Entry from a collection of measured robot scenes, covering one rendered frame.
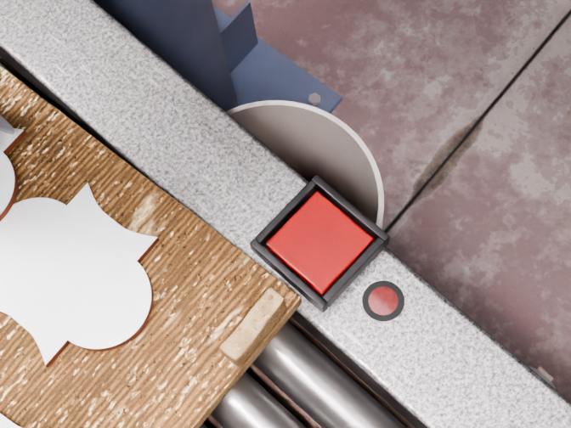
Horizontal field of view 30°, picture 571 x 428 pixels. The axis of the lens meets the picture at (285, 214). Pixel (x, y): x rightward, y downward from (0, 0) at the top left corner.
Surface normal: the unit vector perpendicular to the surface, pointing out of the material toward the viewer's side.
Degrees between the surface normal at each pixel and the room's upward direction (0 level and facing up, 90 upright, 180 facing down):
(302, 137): 87
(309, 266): 0
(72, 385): 0
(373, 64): 0
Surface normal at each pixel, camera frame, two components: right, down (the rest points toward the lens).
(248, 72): -0.07, -0.34
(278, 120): -0.03, 0.92
